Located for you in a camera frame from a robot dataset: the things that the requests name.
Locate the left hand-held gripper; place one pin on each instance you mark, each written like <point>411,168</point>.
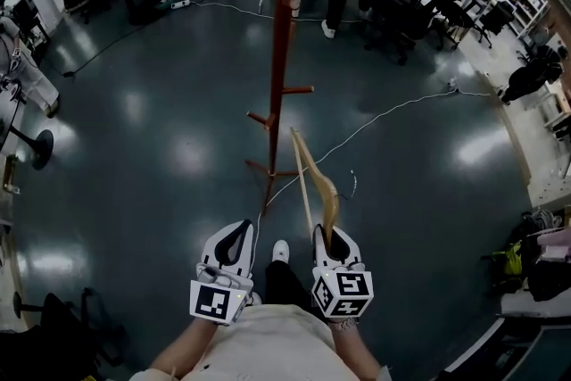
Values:
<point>209,301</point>

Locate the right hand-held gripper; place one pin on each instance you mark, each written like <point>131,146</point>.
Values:
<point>343,285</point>

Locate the wooden hanger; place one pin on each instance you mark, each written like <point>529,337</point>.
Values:
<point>330,209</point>

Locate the person's left forearm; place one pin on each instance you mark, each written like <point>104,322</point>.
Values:
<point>183,348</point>

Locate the person's right forearm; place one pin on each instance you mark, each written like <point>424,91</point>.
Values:
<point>354,348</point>

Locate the person's white shoe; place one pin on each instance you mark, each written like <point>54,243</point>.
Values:
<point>281,250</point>

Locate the person's black trouser leg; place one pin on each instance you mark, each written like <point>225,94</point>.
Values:
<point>285,285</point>

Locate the silver wristwatch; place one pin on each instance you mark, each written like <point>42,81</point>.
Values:
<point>343,324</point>

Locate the person's cream shirt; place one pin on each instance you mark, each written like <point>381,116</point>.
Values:
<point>267,348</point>

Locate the green bag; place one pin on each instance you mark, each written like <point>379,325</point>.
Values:
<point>513,256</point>

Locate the black office chair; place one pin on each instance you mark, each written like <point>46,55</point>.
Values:
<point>455,0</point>
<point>401,22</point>
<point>495,20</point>
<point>53,334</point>

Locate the red-brown wooden coat rack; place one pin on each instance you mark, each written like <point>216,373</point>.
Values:
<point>281,58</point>

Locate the white power strip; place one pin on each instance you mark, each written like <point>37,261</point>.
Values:
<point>452,85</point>
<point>180,5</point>

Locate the round black pedestal table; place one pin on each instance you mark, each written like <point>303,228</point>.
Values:
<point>42,149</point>

